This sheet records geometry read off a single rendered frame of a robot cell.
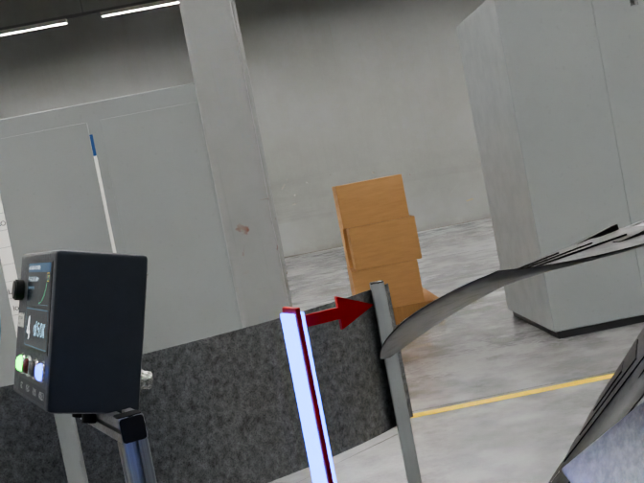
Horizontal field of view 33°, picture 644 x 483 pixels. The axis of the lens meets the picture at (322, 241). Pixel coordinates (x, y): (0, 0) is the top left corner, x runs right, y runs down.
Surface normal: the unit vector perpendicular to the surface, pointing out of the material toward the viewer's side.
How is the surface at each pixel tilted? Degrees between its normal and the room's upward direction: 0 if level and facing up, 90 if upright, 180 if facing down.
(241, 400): 90
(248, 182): 90
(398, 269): 90
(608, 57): 90
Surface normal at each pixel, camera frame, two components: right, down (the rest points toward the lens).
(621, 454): -0.51, -0.44
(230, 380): 0.52, -0.05
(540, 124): 0.04, 0.04
